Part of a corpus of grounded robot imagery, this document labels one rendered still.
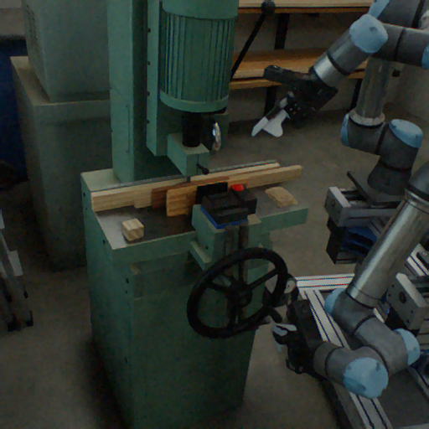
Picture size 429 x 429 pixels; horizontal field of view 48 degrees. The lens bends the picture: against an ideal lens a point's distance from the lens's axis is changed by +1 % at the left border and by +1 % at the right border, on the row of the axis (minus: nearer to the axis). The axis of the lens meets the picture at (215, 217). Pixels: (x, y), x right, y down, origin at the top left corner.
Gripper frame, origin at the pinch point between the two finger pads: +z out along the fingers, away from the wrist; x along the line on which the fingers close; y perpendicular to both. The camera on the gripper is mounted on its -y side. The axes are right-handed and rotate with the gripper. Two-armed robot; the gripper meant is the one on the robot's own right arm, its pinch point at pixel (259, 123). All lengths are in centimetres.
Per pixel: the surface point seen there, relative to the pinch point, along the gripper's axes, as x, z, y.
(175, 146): -3.3, 21.8, -11.6
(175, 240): -20.9, 30.2, 6.8
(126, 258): -31.1, 36.9, 1.2
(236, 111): 262, 144, -18
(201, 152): -4.4, 16.1, -5.3
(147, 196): -12.6, 33.9, -6.9
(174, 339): -20, 61, 30
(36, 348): -11, 141, 4
